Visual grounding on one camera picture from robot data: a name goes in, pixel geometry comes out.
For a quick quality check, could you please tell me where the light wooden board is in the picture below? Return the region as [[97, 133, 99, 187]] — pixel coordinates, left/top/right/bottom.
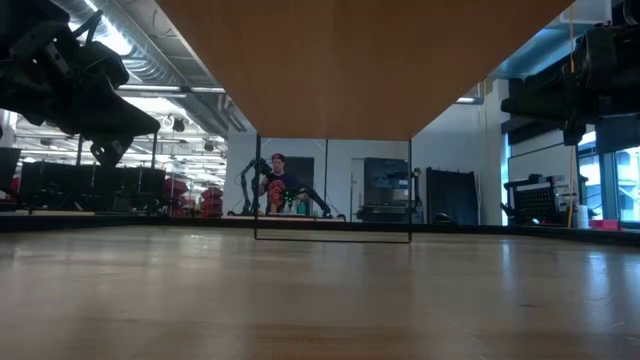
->
[[155, 0, 576, 245]]

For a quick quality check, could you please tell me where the red crate stack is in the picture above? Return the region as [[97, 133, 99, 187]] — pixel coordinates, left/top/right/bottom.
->
[[164, 177, 191, 217], [199, 186, 225, 218]]

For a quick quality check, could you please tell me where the black aluminium rig frame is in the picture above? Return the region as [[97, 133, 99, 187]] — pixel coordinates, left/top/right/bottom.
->
[[0, 213, 640, 247]]

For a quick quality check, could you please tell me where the person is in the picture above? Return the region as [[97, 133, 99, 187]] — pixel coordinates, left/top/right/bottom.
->
[[258, 152, 307, 216]]

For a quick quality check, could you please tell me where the blue ceiling duct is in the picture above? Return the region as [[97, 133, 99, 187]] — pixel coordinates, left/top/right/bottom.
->
[[489, 0, 614, 81]]

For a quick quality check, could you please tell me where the black fabric panel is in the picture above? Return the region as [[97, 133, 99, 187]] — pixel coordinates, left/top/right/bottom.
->
[[425, 167, 480, 225]]

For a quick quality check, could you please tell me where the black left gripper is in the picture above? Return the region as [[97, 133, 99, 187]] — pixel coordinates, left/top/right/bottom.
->
[[0, 9, 162, 169]]

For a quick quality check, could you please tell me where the black equipment cabinet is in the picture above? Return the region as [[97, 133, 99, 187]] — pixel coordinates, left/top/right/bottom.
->
[[357, 156, 424, 225]]

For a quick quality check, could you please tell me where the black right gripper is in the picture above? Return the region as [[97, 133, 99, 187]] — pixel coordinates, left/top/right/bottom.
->
[[500, 23, 640, 147]]

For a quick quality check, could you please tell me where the silver ceiling air duct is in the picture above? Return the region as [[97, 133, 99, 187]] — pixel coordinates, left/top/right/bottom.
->
[[52, 0, 249, 135]]

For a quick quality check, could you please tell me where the long ceiling light fixture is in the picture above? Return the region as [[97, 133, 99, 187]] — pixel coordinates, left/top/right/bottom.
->
[[115, 83, 227, 99]]

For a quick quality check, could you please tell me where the yellow hanging cord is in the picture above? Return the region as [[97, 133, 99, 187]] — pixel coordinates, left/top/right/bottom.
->
[[566, 3, 579, 229]]

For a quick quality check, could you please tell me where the black partition wall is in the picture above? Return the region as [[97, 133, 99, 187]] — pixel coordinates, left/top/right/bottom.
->
[[19, 160, 167, 212]]

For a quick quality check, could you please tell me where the black pegboard rack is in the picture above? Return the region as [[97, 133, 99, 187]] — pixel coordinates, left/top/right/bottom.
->
[[501, 173, 576, 227]]

